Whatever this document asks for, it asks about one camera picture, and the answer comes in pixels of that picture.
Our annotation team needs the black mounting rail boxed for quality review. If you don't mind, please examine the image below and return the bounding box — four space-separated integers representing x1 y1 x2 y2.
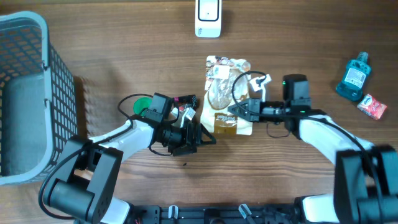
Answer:
74 203 352 224

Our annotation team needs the blue mouthwash bottle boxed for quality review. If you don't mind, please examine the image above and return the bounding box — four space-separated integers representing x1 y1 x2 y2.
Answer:
335 52 371 101

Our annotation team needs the green lid jar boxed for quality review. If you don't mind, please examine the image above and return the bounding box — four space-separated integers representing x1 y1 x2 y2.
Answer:
133 97 152 116

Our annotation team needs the red tissue packet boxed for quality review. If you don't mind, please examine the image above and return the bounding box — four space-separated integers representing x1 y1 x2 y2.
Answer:
357 94 387 120

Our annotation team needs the beige bread bag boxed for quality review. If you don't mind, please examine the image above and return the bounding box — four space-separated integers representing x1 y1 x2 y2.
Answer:
200 55 252 136

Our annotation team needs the black red snack packet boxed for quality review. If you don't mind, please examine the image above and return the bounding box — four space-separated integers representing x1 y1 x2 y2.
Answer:
174 95 198 109

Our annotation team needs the grey plastic basket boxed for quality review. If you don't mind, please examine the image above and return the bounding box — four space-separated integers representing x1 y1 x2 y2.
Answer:
1 11 78 185

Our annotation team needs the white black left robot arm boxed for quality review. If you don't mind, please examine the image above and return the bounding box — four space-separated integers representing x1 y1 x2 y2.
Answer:
38 93 216 223

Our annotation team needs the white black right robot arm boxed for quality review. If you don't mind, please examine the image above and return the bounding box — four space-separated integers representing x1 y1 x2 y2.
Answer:
228 72 397 223

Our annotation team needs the black right camera cable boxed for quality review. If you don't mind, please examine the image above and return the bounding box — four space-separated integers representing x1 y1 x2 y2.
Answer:
231 70 386 224

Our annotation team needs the white barcode scanner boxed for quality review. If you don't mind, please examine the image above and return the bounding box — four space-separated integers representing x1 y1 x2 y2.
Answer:
195 0 222 38

